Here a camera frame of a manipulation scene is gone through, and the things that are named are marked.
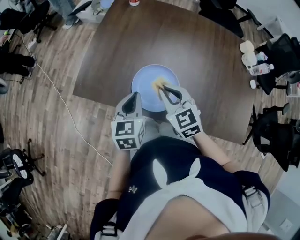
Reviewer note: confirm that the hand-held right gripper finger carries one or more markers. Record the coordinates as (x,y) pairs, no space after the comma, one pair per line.
(186,96)
(168,106)

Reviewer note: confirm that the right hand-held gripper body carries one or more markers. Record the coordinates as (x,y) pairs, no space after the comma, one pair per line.
(185,120)

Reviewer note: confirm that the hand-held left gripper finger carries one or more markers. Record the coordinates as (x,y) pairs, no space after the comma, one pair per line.
(120,107)
(139,110)

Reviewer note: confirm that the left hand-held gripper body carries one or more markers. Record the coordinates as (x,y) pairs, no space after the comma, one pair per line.
(125,130)

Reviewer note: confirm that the yellow sponge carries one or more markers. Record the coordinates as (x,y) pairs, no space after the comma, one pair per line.
(156,84)

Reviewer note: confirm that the big blue plate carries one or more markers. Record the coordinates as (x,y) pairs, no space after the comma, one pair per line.
(145,79)

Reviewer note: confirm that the person's right forearm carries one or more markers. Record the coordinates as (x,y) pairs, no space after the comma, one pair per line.
(211,152)

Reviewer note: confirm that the person's left forearm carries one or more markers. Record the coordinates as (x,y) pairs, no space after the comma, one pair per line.
(119,168)

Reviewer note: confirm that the light grey trousers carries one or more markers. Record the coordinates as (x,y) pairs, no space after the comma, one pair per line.
(154,129)

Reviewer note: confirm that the navy and white shirt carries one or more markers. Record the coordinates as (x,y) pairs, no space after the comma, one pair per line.
(145,175)

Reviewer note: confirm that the white earbuds case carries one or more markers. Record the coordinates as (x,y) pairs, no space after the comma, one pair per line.
(252,84)

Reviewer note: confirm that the plain cream cup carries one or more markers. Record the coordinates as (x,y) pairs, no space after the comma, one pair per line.
(246,47)

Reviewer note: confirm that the large clear water bottle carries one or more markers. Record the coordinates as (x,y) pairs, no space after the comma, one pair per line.
(260,69)

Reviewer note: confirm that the small blue label bottle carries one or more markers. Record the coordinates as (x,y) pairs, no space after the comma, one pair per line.
(262,56)

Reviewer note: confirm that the black office chair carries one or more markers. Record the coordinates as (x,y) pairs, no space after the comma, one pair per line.
(272,133)
(222,14)
(23,21)
(281,54)

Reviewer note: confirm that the white storage box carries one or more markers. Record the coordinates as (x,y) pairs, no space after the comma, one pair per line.
(86,12)

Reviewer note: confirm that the red label water bottle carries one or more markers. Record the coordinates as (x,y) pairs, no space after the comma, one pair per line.
(134,2)

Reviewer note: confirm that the white power strip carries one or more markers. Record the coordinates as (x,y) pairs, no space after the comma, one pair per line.
(32,44)

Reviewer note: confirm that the black chair with patterned seat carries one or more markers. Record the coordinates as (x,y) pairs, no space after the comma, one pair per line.
(18,161)

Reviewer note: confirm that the white desk frame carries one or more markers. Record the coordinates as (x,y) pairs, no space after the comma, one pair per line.
(272,24)

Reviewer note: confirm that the white metal frame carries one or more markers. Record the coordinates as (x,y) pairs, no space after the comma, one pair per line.
(58,232)

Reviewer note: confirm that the white wall socket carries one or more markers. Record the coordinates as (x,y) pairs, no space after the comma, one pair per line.
(287,225)

